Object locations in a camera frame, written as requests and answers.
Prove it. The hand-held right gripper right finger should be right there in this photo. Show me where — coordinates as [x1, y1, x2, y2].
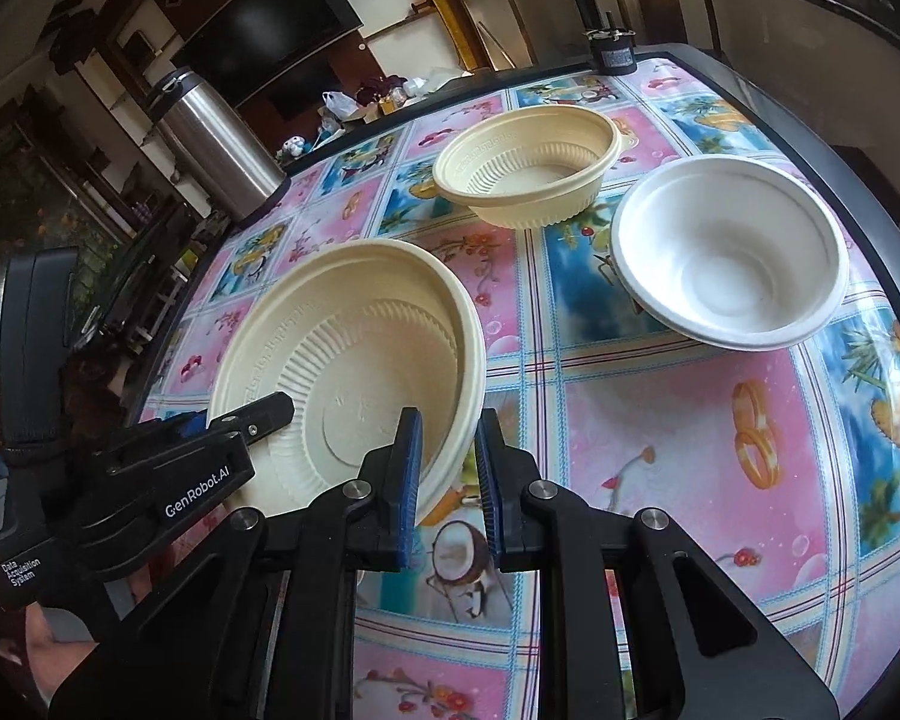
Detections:
[474, 406, 845, 720]

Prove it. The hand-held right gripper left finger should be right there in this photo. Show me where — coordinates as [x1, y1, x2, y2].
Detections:
[49, 406, 425, 720]

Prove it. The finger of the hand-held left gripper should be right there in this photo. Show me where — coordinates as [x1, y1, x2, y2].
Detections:
[124, 411, 211, 445]
[195, 392, 297, 451]

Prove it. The cream plastic bowl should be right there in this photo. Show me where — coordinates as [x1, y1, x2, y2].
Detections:
[206, 238, 487, 527]
[431, 105, 635, 230]

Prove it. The person's left forearm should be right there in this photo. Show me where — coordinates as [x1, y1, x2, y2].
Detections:
[22, 577, 132, 691]

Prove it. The printed plastic tablecloth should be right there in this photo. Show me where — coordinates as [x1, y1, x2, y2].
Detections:
[131, 52, 900, 720]

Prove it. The stainless steel thermos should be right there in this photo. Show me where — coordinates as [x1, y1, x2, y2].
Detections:
[144, 66, 287, 218]

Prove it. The white plastic bag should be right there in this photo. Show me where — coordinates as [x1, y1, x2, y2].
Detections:
[321, 90, 361, 125]

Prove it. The small white paper bowl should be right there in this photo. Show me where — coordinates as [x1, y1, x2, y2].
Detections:
[610, 157, 850, 352]

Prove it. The black television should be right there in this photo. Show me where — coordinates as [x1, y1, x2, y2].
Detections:
[171, 0, 362, 102]

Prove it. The yellow wooden pillar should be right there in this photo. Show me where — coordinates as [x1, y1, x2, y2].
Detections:
[397, 0, 492, 72]

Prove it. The small black device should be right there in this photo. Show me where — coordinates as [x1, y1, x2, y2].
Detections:
[585, 26, 640, 77]

